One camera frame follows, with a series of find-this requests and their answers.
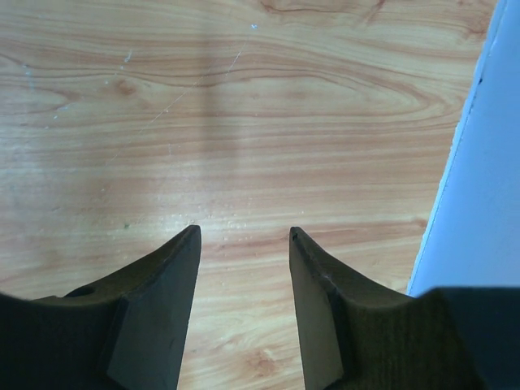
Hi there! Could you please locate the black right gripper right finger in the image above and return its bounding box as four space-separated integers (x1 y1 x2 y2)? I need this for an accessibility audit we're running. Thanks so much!
289 227 519 389

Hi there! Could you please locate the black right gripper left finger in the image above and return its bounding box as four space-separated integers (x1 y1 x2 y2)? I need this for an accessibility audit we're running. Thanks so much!
1 225 202 389

